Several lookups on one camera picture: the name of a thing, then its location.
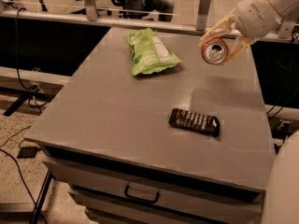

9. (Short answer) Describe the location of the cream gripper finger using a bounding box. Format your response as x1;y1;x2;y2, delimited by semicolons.
223;35;254;63
199;9;235;45

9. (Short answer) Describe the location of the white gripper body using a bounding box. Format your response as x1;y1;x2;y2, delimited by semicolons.
235;0;282;39

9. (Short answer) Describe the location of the red coke can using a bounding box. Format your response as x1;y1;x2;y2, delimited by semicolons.
201;37;229;64

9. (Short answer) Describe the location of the green chip bag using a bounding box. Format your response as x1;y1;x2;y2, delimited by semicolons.
124;28;180;76

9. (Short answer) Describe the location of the black snack bar wrapper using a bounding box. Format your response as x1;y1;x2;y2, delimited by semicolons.
168;108;221;137

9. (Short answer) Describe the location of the grey drawer cabinet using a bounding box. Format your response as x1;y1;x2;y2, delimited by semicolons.
26;28;275;224

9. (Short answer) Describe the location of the black power adapter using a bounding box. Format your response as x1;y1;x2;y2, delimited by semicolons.
17;147;37;159

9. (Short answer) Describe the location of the metal guard rail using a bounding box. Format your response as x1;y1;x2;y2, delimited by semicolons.
0;0;299;44

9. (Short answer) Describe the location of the black drawer handle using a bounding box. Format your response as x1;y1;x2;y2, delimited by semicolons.
124;185;160;204

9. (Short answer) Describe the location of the black hanging cable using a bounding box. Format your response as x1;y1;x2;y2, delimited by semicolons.
13;7;50;109

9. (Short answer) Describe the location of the black floor cable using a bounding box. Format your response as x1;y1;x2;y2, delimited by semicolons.
0;124;48;224

